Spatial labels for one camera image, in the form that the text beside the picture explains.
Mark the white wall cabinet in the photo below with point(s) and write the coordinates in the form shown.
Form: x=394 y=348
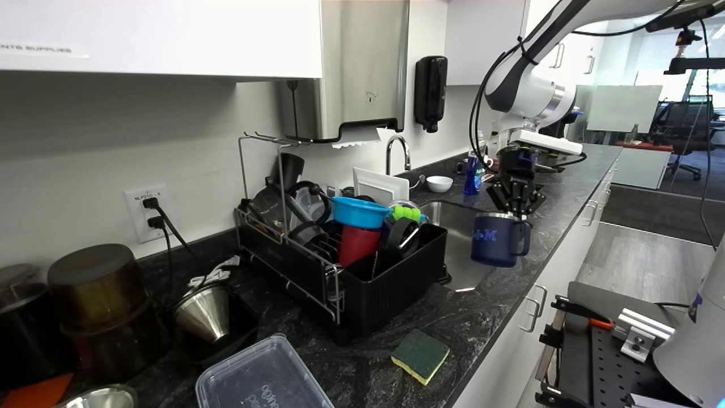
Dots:
x=481 y=39
x=158 y=34

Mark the brown container with lid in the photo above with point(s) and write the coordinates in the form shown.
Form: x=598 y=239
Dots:
x=102 y=306

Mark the white square plate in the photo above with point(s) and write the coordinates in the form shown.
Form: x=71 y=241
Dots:
x=382 y=187

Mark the black tray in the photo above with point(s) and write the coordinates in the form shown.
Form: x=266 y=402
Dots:
x=238 y=334

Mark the orange sheet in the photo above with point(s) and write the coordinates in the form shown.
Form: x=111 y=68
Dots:
x=37 y=392

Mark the dark container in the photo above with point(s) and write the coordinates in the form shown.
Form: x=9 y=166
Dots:
x=22 y=328

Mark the aluminium bracket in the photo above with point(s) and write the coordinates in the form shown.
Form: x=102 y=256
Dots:
x=643 y=334

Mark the red plastic cup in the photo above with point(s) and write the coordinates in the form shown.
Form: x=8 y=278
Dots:
x=357 y=243

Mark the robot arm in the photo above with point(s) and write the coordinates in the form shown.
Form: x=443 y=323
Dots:
x=524 y=85

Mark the black glass coffee press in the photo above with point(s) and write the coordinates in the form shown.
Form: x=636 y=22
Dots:
x=283 y=198

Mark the black dish rack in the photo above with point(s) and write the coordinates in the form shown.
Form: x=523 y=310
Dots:
x=391 y=289

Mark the chrome tap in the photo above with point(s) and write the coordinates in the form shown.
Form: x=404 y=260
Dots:
x=398 y=148

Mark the white cloth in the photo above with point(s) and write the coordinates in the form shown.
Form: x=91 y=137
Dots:
x=218 y=272

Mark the blue mug with white print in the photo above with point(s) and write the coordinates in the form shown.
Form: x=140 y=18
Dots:
x=495 y=243

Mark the blue plastic bowl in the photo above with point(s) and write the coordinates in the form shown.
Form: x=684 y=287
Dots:
x=359 y=212

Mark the white wall socket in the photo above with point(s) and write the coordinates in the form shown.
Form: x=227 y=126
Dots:
x=136 y=218

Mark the black clamp with orange grip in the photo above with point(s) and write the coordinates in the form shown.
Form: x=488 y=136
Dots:
x=583 y=314

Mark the camera on mount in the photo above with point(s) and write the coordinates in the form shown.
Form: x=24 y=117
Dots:
x=688 y=39

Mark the green scrubber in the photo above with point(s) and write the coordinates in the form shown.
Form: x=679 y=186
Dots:
x=406 y=213

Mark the blue dish soap bottle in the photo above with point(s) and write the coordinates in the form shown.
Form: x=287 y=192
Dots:
x=473 y=178

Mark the steel bowl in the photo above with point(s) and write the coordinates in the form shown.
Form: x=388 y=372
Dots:
x=99 y=398

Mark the small white bowl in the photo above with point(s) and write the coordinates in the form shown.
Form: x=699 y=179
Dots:
x=439 y=183

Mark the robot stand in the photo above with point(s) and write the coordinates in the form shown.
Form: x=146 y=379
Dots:
x=600 y=368

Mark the round black lid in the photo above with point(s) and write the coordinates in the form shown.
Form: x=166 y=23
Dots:
x=399 y=238

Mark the whiteboard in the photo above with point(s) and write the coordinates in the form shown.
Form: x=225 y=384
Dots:
x=623 y=107

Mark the steel sink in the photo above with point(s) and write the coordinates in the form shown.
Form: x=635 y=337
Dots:
x=459 y=238

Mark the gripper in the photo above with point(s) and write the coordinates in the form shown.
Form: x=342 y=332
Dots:
x=515 y=164

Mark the black office chair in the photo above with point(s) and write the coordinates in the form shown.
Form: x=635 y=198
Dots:
x=685 y=130

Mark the clear plastic container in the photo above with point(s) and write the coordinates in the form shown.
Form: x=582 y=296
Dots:
x=260 y=377

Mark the black soap dispenser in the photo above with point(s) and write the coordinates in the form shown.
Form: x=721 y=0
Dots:
x=430 y=90

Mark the steel cone filter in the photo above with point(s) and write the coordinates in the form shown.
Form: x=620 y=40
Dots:
x=201 y=314

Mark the green and yellow sponge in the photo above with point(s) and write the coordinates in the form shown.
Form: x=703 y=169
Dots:
x=420 y=354

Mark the steel paper towel dispenser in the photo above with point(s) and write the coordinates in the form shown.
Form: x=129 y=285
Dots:
x=351 y=68

